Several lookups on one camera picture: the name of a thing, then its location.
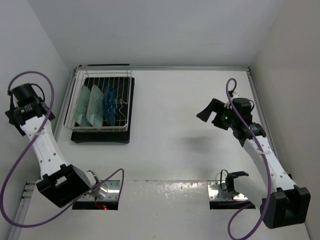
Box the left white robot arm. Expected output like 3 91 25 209
5 83 97 208

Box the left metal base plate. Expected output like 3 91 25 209
79 180 121 202

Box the light green plate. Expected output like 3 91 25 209
74 85 91 127
86 85 104 128

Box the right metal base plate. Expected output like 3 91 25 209
207 180 248 202

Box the black drainer tray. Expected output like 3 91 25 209
65 74 135 144

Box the dark blue leaf dish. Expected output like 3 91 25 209
102 85 117 126

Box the metal base plate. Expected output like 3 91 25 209
79 180 121 202
207 180 248 202

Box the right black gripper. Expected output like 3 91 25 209
197 98 238 131

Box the white wire dish rack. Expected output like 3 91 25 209
64 64 134 133

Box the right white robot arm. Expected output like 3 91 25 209
196 97 311 229

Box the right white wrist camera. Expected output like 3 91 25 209
224 91 241 109

